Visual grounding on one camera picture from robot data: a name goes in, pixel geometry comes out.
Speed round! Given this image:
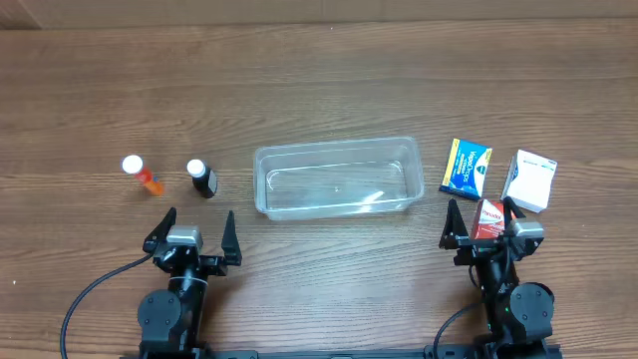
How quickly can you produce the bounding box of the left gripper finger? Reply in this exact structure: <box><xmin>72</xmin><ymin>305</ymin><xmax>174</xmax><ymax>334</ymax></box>
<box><xmin>143</xmin><ymin>207</ymin><xmax>176</xmax><ymax>253</ymax></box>
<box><xmin>221</xmin><ymin>210</ymin><xmax>242</xmax><ymax>266</ymax></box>

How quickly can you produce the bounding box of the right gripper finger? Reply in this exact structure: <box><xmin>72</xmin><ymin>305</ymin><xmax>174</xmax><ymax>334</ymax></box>
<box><xmin>439</xmin><ymin>199</ymin><xmax>470</xmax><ymax>250</ymax></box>
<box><xmin>502</xmin><ymin>196</ymin><xmax>525</xmax><ymax>234</ymax></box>

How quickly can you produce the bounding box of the red Panadol box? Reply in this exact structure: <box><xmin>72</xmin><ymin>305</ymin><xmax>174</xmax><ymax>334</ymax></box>
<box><xmin>471</xmin><ymin>199</ymin><xmax>505</xmax><ymax>239</ymax></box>

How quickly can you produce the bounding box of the white medicine box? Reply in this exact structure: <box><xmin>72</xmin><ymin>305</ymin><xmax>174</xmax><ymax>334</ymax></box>
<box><xmin>500</xmin><ymin>150</ymin><xmax>557</xmax><ymax>213</ymax></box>

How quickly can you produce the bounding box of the blue yellow VapoDrops box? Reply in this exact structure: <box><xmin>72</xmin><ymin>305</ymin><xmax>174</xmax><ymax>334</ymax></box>
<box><xmin>439</xmin><ymin>139</ymin><xmax>492</xmax><ymax>200</ymax></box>

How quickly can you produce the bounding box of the dark bottle white cap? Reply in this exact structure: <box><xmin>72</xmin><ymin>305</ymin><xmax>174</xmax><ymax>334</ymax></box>
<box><xmin>186</xmin><ymin>159</ymin><xmax>217</xmax><ymax>198</ymax></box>

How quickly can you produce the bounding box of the orange tube white cap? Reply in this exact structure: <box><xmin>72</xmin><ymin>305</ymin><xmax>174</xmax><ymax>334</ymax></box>
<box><xmin>122</xmin><ymin>155</ymin><xmax>164</xmax><ymax>195</ymax></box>

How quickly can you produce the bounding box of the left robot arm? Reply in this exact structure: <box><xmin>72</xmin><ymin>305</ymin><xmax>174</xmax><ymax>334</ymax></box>
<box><xmin>138</xmin><ymin>207</ymin><xmax>242</xmax><ymax>358</ymax></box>

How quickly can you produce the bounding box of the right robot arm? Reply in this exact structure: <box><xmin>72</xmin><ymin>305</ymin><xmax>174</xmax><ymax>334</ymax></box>
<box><xmin>424</xmin><ymin>197</ymin><xmax>562</xmax><ymax>359</ymax></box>

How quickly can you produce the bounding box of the clear plastic container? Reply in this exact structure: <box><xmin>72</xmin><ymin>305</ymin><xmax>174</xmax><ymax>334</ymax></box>
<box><xmin>253</xmin><ymin>137</ymin><xmax>426</xmax><ymax>221</ymax></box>

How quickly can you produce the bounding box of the right black cable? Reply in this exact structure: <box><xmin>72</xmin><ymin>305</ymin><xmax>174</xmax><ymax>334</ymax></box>
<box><xmin>432</xmin><ymin>298</ymin><xmax>487</xmax><ymax>359</ymax></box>

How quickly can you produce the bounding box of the black cable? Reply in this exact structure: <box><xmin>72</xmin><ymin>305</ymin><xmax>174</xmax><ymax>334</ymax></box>
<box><xmin>432</xmin><ymin>298</ymin><xmax>487</xmax><ymax>359</ymax></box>
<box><xmin>59</xmin><ymin>251</ymin><xmax>157</xmax><ymax>359</ymax></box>

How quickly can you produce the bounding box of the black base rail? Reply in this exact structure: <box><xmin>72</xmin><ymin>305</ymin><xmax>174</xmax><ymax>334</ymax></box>
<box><xmin>121</xmin><ymin>344</ymin><xmax>563</xmax><ymax>359</ymax></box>

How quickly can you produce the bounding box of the left black cable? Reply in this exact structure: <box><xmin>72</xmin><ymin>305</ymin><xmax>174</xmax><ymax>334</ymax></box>
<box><xmin>59</xmin><ymin>251</ymin><xmax>157</xmax><ymax>359</ymax></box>

